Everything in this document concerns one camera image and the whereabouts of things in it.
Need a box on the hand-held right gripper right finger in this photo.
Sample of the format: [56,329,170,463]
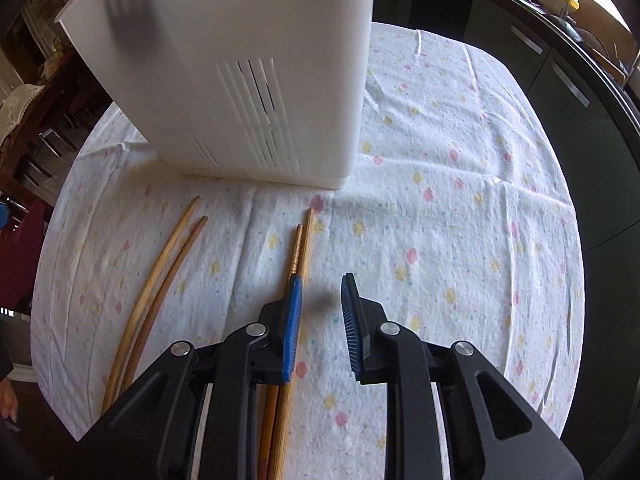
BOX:
[340,272,586,480]

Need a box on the light wooden chopstick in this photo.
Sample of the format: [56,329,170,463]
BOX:
[101,196,201,416]

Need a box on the black kitchen countertop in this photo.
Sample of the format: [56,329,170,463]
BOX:
[415,0,640,126]

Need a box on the white plastic utensil holder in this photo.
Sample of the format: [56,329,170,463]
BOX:
[54,0,377,190]

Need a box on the dark red chair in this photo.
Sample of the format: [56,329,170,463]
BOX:
[0,195,58,313]

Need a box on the dark green kitchen cabinet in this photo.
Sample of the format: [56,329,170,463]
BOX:
[372,0,640,261]

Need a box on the grooved brown wooden chopstick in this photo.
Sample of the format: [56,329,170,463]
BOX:
[267,207,314,480]
[257,224,304,480]

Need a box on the white lace cloth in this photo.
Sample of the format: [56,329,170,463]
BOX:
[0,82,43,143]

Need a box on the person's left hand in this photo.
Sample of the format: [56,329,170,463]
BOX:
[0,375,19,424]

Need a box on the white floral tablecloth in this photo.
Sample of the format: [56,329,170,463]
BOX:
[30,22,586,480]

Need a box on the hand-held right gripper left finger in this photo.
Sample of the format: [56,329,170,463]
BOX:
[75,274,305,480]

